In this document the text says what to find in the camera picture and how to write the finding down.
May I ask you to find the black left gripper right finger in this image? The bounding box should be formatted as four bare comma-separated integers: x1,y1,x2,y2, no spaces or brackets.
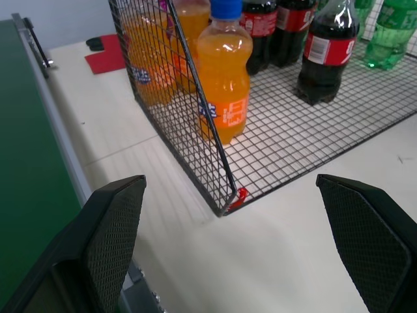
315,173,417,313

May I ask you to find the black object on cloth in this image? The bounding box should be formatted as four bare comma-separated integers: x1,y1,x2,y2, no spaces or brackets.
85,37,106,52

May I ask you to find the green soda bottle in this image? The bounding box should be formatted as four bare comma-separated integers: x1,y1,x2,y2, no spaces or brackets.
353,0,377,42
362,0,417,71

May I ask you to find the orange soda bottle blue cap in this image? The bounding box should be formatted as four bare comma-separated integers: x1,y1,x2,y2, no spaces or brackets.
196,0,254,145

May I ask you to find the black wire mesh rack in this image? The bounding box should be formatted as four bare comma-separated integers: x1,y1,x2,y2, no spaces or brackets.
108,0,417,218

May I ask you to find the green conveyor belt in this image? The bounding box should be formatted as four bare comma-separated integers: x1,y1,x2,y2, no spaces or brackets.
0,18,83,299

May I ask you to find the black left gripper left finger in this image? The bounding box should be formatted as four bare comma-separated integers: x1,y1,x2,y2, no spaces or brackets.
0,175,147,313

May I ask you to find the red cloth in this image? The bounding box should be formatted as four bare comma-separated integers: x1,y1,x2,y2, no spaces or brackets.
84,33,128,76

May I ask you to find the cola bottle red label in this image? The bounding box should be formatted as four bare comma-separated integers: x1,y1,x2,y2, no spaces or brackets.
239,0,278,76
296,0,360,106
272,0,319,68

